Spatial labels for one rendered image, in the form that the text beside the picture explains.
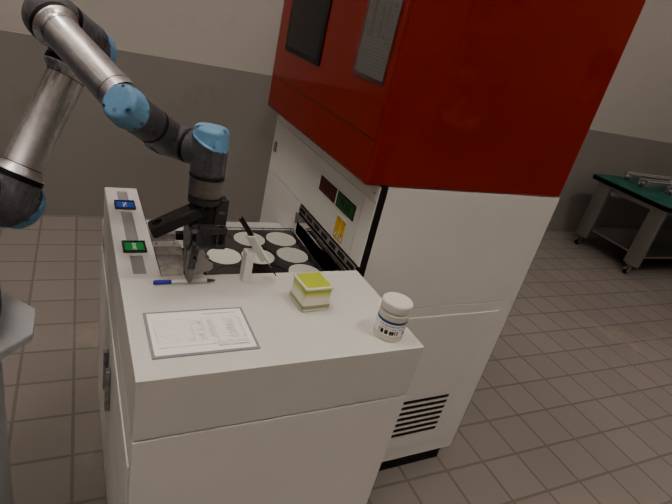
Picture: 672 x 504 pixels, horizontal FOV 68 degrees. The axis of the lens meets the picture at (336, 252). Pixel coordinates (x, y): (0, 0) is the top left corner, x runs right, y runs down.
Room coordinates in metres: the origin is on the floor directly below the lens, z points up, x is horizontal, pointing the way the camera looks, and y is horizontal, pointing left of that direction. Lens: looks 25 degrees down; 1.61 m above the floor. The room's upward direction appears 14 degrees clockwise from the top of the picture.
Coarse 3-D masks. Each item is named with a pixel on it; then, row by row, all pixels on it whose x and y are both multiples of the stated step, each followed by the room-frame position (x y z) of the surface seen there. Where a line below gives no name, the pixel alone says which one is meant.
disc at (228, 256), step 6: (210, 252) 1.29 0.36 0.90; (216, 252) 1.30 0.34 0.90; (222, 252) 1.31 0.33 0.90; (228, 252) 1.32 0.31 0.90; (234, 252) 1.32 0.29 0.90; (210, 258) 1.25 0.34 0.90; (216, 258) 1.26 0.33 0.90; (222, 258) 1.27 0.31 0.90; (228, 258) 1.28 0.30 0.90; (234, 258) 1.29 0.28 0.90; (240, 258) 1.30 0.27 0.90
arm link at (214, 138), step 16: (208, 128) 1.00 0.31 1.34; (224, 128) 1.03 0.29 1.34; (192, 144) 1.00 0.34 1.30; (208, 144) 0.99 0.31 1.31; (224, 144) 1.01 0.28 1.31; (192, 160) 1.00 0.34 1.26; (208, 160) 0.99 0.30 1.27; (224, 160) 1.01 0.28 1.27; (192, 176) 0.99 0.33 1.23; (208, 176) 0.99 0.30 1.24; (224, 176) 1.02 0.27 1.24
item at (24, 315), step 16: (16, 304) 0.95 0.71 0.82; (0, 320) 0.89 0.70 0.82; (16, 320) 0.90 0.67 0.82; (32, 320) 0.91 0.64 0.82; (0, 336) 0.84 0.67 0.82; (16, 336) 0.85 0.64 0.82; (32, 336) 0.87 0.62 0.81; (0, 352) 0.79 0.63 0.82; (0, 368) 0.87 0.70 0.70; (0, 384) 0.86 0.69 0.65; (0, 400) 0.85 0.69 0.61; (0, 416) 0.85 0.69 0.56; (0, 432) 0.84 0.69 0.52; (0, 448) 0.84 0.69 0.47; (0, 464) 0.83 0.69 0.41; (0, 480) 0.83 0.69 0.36; (0, 496) 0.82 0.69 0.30
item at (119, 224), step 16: (112, 192) 1.40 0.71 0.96; (128, 192) 1.43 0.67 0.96; (112, 208) 1.29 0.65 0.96; (112, 224) 1.20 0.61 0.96; (128, 224) 1.23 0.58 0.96; (144, 224) 1.24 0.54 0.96; (112, 240) 1.12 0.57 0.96; (112, 256) 1.11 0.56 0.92; (128, 256) 1.06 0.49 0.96; (144, 256) 1.08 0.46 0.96; (112, 272) 1.10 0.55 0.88; (128, 272) 0.99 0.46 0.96; (144, 272) 1.01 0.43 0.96; (112, 288) 1.08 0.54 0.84
